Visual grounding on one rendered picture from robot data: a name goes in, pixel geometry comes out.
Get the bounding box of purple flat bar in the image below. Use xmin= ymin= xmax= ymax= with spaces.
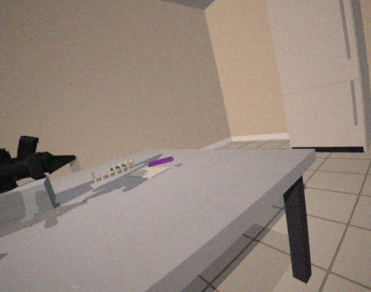
xmin=148 ymin=156 xmax=173 ymax=167

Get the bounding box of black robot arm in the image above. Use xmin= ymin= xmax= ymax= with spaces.
xmin=0 ymin=136 xmax=38 ymax=193

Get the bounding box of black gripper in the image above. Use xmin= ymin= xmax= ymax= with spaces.
xmin=4 ymin=152 xmax=76 ymax=182

